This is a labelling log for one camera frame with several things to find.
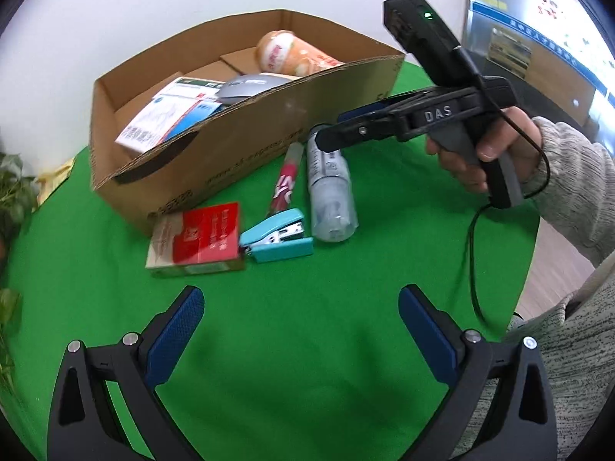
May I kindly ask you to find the grey computer mouse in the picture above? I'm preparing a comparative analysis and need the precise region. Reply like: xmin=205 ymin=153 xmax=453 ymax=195
xmin=217 ymin=73 xmax=298 ymax=106

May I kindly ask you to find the red pen tube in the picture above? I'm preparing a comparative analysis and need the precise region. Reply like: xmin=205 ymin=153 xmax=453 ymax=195
xmin=268 ymin=142 xmax=303 ymax=217

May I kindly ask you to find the orange white paper cup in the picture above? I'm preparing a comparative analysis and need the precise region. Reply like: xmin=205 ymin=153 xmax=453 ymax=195
xmin=255 ymin=30 xmax=344 ymax=77

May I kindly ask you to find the green tablecloth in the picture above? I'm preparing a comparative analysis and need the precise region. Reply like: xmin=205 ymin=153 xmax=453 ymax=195
xmin=1 ymin=138 xmax=539 ymax=460

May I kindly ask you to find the black cable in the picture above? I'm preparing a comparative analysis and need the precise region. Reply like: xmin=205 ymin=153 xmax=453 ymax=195
xmin=451 ymin=45 xmax=552 ymax=332

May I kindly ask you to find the green potted plant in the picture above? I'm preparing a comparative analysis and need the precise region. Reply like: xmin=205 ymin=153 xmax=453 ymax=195
xmin=0 ymin=152 xmax=40 ymax=395

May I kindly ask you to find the grey knit right sleeve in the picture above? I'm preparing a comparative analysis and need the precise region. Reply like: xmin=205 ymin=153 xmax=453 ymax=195
xmin=451 ymin=115 xmax=615 ymax=461

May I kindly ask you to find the brown cardboard box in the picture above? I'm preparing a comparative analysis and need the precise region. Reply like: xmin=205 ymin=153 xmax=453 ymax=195
xmin=90 ymin=10 xmax=404 ymax=234

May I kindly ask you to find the blue white 999 box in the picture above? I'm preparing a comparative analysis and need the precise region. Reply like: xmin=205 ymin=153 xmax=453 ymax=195
xmin=116 ymin=96 xmax=222 ymax=154

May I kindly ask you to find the red white card box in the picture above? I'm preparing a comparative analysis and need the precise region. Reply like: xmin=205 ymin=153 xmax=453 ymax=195
xmin=145 ymin=202 xmax=245 ymax=277

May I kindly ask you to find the person right hand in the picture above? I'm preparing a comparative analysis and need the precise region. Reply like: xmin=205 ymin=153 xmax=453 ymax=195
xmin=425 ymin=107 xmax=542 ymax=194

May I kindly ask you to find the white green medicine box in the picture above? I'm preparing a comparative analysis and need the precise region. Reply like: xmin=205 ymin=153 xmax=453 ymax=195
xmin=153 ymin=77 xmax=224 ymax=100

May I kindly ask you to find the light blue stapler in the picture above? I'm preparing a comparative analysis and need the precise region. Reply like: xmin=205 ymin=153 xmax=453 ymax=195
xmin=239 ymin=208 xmax=314 ymax=263

